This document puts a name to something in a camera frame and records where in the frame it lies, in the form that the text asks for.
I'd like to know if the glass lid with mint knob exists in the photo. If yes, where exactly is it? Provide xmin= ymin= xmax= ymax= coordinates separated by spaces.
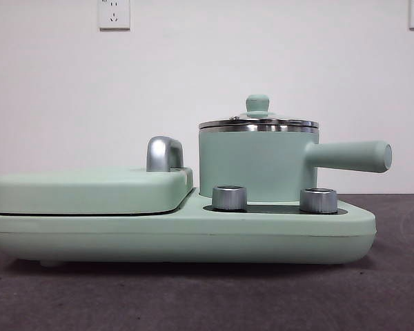
xmin=197 ymin=94 xmax=319 ymax=128

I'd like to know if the mint green pot with handle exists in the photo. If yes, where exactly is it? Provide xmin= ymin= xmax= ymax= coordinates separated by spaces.
xmin=197 ymin=123 xmax=393 ymax=204

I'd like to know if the mint green breakfast machine base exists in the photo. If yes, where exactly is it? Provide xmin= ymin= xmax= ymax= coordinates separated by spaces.
xmin=0 ymin=188 xmax=377 ymax=268

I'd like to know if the mint green cover, silver handle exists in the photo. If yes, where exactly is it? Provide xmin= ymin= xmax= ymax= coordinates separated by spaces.
xmin=0 ymin=137 xmax=194 ymax=217

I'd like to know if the silver control knob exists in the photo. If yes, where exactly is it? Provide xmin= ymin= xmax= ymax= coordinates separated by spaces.
xmin=299 ymin=188 xmax=338 ymax=213
xmin=211 ymin=185 xmax=248 ymax=211

